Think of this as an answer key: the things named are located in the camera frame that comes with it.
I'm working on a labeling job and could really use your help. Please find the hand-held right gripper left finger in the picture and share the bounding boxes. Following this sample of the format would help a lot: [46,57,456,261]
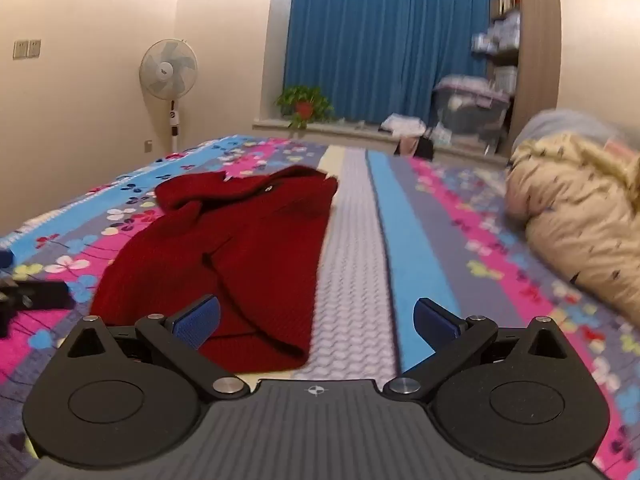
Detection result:
[59,295,251,402]

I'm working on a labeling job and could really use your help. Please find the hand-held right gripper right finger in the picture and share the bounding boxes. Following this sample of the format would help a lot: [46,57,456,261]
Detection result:
[382,297,583,403]

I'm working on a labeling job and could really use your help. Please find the red knitted sweater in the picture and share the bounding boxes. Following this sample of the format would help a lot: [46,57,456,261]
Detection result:
[90,165,340,373]

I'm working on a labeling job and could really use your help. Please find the white folded clothes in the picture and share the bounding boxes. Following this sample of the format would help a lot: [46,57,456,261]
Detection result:
[380,112,428,136]

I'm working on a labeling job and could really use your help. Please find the flower-printed striped blanket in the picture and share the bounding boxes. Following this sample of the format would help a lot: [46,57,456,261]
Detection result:
[0,135,640,480]

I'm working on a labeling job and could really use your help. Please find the cream star-printed duvet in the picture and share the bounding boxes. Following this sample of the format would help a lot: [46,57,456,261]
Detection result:
[505,130,640,318]

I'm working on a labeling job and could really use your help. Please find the white tissue packet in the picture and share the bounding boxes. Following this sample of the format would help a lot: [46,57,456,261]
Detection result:
[427,122,453,146]

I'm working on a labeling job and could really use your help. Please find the window sill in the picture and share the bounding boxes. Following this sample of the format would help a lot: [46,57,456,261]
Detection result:
[252,117,511,163]

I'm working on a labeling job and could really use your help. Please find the large clear storage box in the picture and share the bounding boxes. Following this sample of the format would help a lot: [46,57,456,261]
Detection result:
[432,74,512,136]

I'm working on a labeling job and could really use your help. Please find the grey pillow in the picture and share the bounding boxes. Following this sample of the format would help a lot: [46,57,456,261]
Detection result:
[510,108,640,171]

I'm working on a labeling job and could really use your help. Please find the potted green plant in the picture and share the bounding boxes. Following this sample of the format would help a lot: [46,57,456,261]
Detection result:
[275,85,336,131]

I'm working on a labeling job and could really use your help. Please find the white standing fan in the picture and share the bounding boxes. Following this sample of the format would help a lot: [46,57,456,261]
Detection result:
[139,38,198,153]

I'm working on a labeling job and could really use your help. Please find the small clear storage box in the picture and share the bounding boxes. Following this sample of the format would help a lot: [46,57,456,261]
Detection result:
[492,67,518,93]

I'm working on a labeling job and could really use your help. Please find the blue curtain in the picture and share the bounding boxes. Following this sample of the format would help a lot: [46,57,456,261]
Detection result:
[284,0,493,126]

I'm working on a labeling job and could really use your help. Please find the pile of white packets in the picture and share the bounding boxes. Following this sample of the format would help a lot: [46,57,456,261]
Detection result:
[472,12,521,56]

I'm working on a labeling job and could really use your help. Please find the wooden shelf unit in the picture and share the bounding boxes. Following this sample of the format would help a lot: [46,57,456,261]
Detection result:
[487,0,563,156]

